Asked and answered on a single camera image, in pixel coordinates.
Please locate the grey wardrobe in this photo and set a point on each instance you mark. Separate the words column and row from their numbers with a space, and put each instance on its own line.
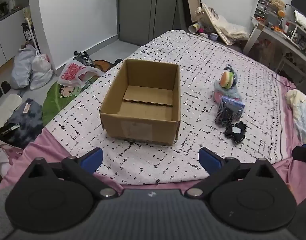
column 150, row 7

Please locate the paper cup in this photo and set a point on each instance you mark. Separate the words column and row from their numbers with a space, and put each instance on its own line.
column 195, row 27

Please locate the black flower-shaped plush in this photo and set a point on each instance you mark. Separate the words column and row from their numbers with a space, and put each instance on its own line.
column 235, row 131

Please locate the white keyboard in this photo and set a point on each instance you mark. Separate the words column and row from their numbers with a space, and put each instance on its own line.
column 304, row 21

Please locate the blue tie-dye cloth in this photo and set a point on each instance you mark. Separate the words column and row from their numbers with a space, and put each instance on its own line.
column 25, row 122

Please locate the red-print plastic bag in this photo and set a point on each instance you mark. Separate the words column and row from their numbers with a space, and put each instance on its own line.
column 73, row 73

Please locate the white black-flecked blanket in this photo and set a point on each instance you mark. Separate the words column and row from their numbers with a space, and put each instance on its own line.
column 205, row 55

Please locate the desktop drawer organizer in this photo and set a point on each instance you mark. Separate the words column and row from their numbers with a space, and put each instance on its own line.
column 266, row 11

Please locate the grey plastic bag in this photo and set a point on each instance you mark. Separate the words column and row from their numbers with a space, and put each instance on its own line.
column 22, row 65

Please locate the black patterned pouch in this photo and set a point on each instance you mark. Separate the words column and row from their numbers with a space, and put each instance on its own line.
column 227, row 112

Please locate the black shoes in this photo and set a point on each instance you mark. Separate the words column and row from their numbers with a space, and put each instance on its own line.
column 84, row 58

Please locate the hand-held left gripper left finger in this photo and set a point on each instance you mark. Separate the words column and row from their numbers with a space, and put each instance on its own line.
column 93, row 156

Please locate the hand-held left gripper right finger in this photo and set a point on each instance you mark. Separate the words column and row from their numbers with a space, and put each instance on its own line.
column 208, row 160

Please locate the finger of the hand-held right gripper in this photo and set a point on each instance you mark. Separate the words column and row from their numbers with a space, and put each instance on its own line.
column 302, row 153

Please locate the white cabinet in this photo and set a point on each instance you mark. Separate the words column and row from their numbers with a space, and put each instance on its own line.
column 6, row 37

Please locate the small purple box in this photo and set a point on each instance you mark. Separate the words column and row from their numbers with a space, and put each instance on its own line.
column 214, row 36

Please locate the black slippers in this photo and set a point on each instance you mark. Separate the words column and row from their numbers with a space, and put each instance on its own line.
column 1, row 88

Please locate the pink printed pillow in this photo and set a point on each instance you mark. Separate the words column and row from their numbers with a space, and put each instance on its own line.
column 4, row 155

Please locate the white desk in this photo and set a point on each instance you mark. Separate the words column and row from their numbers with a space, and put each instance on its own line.
column 275, row 36

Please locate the clear plastic bottle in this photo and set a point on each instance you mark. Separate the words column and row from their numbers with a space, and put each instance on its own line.
column 200, row 16

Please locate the leaning wooden board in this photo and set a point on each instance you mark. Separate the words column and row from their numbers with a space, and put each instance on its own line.
column 191, row 0

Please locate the burger plush toy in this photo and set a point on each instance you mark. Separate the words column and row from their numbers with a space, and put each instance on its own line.
column 227, row 78

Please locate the blue denim plush toy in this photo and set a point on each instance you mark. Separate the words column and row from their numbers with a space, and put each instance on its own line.
column 229, row 93

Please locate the cardboard box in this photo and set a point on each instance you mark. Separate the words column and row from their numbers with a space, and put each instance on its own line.
column 143, row 105

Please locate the beige tote bag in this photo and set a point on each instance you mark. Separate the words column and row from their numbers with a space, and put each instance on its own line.
column 226, row 27

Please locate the pastel fluffy blanket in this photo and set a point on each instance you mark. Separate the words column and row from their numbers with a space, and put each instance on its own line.
column 301, row 115

